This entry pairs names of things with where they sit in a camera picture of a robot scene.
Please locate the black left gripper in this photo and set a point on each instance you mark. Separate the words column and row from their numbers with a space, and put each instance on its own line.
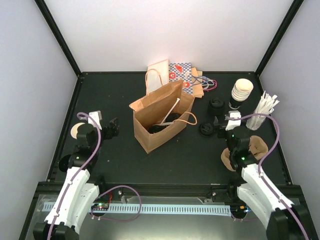
column 114, row 128

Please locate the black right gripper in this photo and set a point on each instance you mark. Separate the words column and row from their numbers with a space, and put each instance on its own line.
column 220, row 128

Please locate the black coffee cup lid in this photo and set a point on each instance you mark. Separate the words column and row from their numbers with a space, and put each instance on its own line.
column 172, row 116

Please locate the white stirrer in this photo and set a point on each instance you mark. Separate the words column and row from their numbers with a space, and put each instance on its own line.
column 164, row 123
column 174, row 105

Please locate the large brown paper bag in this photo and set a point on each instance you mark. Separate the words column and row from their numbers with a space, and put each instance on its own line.
column 153, row 107

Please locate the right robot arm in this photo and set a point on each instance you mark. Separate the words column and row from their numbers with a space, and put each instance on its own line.
column 281, row 218

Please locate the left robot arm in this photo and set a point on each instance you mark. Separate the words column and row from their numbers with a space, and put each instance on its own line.
column 77, row 194

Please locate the near black lid stack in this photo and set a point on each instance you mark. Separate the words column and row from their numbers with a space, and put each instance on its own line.
column 206, row 129

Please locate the black lid stack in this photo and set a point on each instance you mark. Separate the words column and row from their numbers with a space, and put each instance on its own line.
column 216, row 107
column 206, row 129

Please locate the far black lid stack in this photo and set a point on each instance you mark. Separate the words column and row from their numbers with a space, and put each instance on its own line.
column 216, row 107

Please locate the stack of paper cups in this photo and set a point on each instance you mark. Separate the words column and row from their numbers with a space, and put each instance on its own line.
column 240, row 92

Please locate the glass of white stirrers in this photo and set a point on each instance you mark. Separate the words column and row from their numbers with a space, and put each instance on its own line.
column 264, row 107

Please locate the round black table hole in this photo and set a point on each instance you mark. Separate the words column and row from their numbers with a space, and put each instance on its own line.
column 63, row 163

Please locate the flat brown paper bags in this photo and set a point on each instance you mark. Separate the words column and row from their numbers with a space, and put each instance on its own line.
column 197, row 88

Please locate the blue checkered paper bag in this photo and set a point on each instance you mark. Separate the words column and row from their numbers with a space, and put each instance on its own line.
column 182, row 71

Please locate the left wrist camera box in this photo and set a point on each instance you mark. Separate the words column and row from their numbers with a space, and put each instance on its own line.
column 94, row 118

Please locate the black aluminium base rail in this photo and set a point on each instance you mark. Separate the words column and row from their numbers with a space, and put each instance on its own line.
column 173, row 190

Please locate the white slotted cable duct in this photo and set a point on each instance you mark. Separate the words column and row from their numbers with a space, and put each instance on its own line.
column 165, row 209

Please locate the black left frame post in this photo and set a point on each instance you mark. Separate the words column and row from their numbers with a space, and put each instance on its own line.
column 44, row 9

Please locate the black frame post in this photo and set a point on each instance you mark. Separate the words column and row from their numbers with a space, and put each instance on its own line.
column 44, row 9
column 286, row 22

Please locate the black right frame post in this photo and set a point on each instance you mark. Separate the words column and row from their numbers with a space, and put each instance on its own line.
column 286, row 22

